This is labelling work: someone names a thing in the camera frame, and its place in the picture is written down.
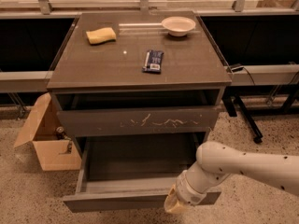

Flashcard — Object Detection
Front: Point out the yellow sponge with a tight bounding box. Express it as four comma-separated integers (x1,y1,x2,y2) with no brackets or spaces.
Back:
86,27,116,45

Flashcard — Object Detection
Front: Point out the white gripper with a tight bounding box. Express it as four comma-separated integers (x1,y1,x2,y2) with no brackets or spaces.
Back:
164,171,206,214

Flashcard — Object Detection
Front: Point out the scratched grey top drawer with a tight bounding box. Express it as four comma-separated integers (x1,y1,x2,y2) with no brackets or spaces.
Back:
57,106,219,137

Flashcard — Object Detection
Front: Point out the white bowl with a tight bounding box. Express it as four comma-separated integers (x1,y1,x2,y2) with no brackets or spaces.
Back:
162,17,196,37

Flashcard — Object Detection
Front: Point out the black wheeled stand leg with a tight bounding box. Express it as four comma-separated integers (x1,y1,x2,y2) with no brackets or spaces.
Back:
222,94,263,144

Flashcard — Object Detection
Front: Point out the blue snack packet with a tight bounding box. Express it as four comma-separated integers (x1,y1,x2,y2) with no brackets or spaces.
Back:
142,49,164,74

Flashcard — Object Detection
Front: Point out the open cardboard box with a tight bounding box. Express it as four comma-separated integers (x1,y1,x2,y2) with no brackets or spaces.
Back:
14,93,81,171

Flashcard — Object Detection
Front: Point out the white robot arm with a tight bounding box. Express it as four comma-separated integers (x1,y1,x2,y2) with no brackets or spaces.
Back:
164,141,299,214

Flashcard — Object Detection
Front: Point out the dark grey drawer cabinet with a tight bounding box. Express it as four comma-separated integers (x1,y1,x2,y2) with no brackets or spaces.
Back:
48,13,231,151

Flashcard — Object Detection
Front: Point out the bottle in cardboard box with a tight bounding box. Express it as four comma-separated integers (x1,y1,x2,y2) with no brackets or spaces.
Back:
56,126,69,140

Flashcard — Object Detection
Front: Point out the black power adapter with cable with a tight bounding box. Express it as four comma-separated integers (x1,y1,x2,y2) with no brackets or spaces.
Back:
227,63,255,85

